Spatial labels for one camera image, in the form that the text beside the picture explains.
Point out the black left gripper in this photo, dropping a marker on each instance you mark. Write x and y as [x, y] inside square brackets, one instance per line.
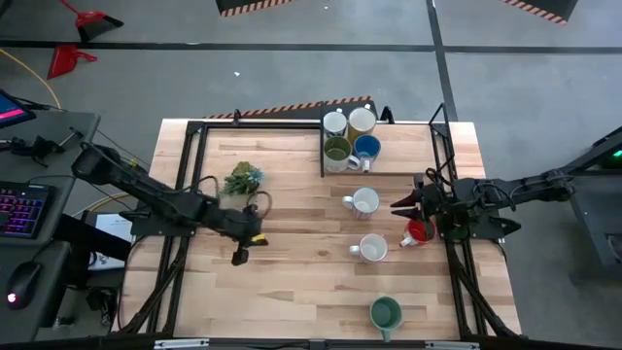
[243, 226]

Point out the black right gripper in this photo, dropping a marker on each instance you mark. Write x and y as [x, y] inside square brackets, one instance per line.
[439, 206]

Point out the red white diamond-pattern mug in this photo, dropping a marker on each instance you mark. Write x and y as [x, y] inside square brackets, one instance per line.
[364, 201]

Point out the gray white diamond-pattern mug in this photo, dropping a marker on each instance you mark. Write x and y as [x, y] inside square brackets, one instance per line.
[373, 248]

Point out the blue mug white panel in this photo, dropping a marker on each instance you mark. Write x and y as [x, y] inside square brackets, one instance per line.
[368, 148]

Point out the white mug black lettering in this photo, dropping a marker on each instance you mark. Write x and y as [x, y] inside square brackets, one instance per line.
[337, 153]

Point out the sage green mug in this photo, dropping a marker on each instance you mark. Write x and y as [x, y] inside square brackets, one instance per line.
[386, 313]

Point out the navy white patterned mug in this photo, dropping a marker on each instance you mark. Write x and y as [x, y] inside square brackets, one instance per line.
[335, 124]

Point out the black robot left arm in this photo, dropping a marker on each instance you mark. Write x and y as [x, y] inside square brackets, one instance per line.
[146, 189]

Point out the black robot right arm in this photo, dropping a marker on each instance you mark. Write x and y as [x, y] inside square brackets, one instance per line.
[505, 189]

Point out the succulent plant black pot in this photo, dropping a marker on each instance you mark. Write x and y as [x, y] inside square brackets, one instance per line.
[243, 179]

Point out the white paper sheet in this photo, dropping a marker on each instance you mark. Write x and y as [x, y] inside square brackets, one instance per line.
[114, 228]

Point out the black box hazard-striped edge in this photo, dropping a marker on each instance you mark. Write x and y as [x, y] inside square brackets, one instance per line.
[301, 111]

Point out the black metal floor stand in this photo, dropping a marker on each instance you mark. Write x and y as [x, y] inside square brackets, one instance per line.
[590, 158]

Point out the gray side desk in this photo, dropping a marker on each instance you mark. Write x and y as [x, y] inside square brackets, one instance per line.
[56, 291]

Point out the black hazard-striped floor mat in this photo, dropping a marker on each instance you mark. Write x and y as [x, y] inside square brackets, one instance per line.
[539, 7]
[252, 5]

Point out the black clamp device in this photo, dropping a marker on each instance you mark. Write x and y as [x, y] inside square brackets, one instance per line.
[36, 146]

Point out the backlit keyboard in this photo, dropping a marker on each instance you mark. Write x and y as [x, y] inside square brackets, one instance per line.
[22, 209]

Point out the black computer mouse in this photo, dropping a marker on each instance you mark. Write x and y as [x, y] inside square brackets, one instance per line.
[22, 284]

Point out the red dustpan black lip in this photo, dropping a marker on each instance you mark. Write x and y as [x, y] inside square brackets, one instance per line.
[94, 24]

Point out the tablet screen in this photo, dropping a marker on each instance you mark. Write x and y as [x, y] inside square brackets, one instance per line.
[14, 109]

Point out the wooden shelf black metal frame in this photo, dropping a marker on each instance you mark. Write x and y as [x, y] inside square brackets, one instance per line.
[408, 146]

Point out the black aluminium rig frame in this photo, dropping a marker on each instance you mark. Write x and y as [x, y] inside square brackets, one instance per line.
[262, 125]

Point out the silver metal bracket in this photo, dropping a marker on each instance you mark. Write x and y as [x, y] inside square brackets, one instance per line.
[182, 344]
[452, 345]

